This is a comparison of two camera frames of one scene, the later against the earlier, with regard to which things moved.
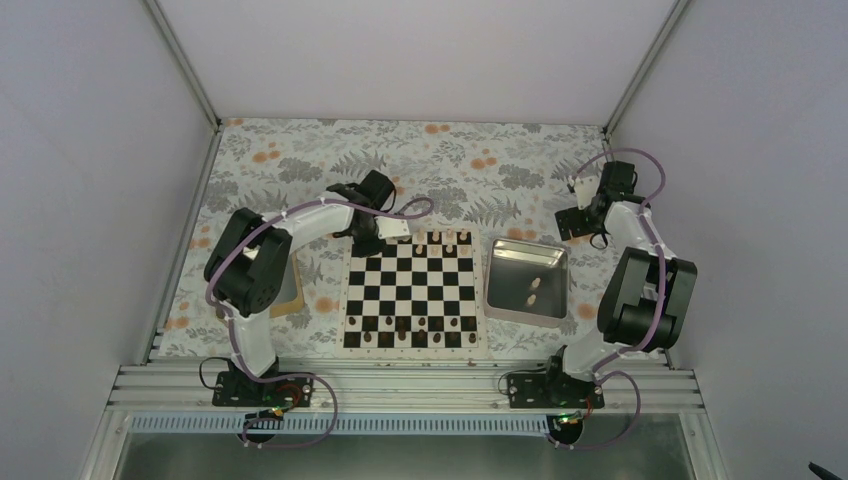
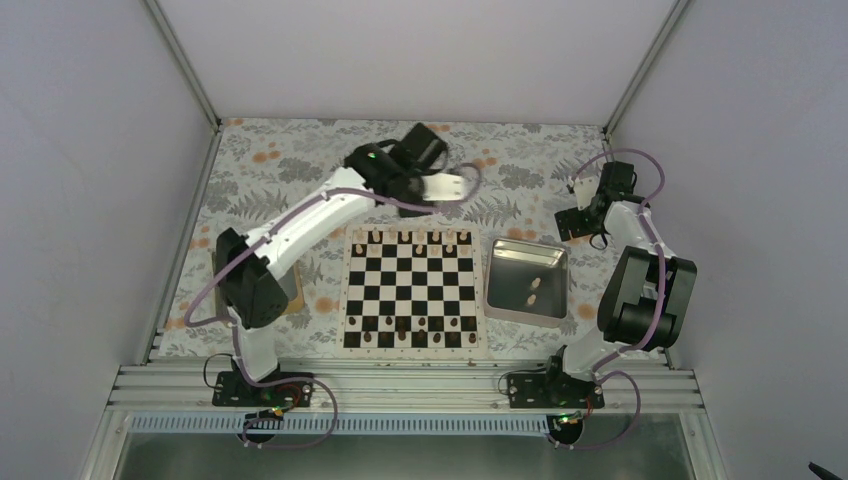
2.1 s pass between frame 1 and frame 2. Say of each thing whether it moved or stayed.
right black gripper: stayed
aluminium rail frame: stayed
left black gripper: moved
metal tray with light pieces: stayed
